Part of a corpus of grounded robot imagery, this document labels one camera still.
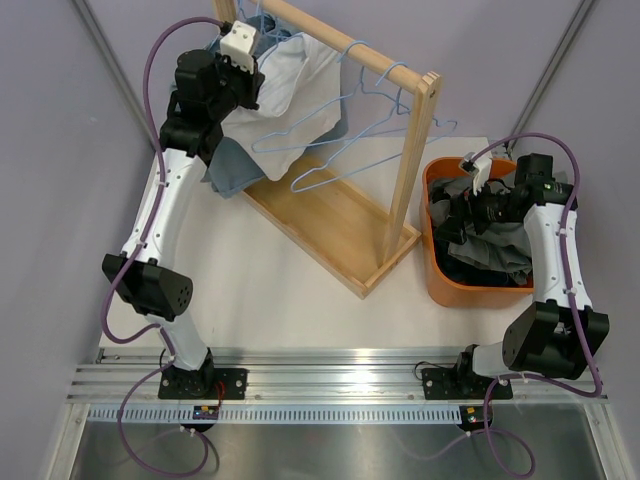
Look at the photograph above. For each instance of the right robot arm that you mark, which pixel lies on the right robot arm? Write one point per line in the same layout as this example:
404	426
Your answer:
555	339

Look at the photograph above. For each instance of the grey pleated skirt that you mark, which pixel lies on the grey pleated skirt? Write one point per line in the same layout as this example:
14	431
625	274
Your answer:
503	245

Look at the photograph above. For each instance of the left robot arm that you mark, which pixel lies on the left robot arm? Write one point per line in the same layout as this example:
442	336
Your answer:
135	276

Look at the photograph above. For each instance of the white shirt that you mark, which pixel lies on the white shirt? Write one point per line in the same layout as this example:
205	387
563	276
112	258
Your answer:
295	100

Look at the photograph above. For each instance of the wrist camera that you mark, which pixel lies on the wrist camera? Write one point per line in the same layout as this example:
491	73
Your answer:
239	45
478	168

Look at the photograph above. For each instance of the light blue denim garment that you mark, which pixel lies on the light blue denim garment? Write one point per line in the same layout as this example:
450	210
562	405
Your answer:
230	170

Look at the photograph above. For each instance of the orange plastic basket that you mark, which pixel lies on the orange plastic basket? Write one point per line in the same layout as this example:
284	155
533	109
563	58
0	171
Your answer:
441	288

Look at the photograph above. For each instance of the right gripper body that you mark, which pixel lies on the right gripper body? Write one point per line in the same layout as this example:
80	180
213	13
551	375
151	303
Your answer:
483	206

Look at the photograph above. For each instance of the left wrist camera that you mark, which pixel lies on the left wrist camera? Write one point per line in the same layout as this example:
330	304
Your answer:
239	45

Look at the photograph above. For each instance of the wooden clothes rack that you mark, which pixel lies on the wooden clothes rack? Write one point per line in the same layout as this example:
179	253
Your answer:
338	224

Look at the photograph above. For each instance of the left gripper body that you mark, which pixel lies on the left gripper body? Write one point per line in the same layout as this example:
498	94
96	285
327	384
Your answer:
236	87

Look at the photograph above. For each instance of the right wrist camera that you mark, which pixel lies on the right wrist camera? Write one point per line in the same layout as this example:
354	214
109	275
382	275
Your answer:
478	168

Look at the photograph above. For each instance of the dark blue denim skirt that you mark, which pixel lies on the dark blue denim skirt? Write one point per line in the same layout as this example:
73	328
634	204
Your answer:
467	274

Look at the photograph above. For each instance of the aluminium rail base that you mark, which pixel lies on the aluminium rail base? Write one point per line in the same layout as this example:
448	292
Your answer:
326	387

